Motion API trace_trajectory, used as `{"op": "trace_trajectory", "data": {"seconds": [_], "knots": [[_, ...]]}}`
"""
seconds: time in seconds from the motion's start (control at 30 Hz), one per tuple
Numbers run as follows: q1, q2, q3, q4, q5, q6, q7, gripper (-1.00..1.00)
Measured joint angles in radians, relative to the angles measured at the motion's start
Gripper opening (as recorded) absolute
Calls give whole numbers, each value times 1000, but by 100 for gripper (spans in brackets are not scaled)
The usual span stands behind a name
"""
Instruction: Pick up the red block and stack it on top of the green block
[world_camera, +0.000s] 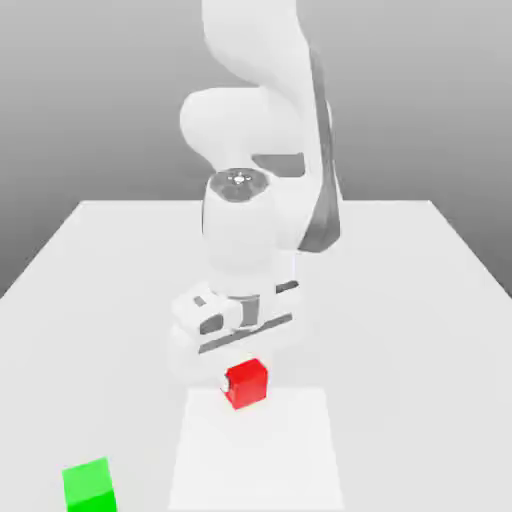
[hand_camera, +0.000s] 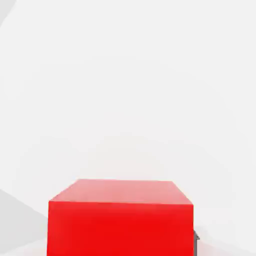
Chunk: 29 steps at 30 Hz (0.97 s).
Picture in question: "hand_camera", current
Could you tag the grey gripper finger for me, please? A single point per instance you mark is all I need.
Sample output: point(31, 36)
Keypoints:
point(196, 243)

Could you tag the small red cube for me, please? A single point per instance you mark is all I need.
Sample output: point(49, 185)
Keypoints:
point(120, 226)

